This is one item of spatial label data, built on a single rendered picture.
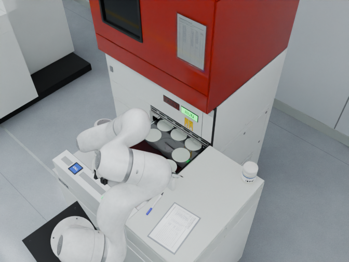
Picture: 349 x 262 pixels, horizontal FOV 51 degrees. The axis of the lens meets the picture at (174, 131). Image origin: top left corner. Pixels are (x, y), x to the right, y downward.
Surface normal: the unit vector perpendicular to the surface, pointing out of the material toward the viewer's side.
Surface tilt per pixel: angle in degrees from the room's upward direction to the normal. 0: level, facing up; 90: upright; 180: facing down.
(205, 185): 0
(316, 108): 90
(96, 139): 47
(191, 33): 90
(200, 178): 0
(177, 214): 0
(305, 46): 90
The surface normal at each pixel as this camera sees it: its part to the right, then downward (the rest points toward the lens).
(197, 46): -0.67, 0.55
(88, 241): 0.45, -0.57
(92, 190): 0.00, -0.68
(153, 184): 0.15, 0.65
